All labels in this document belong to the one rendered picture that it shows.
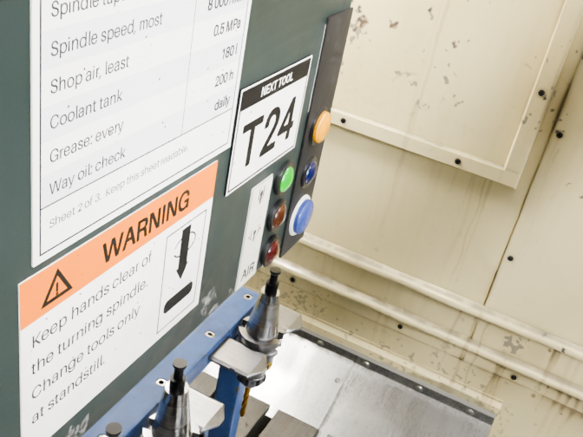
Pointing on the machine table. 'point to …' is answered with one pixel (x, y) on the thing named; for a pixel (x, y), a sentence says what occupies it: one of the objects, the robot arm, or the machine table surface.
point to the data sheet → (125, 104)
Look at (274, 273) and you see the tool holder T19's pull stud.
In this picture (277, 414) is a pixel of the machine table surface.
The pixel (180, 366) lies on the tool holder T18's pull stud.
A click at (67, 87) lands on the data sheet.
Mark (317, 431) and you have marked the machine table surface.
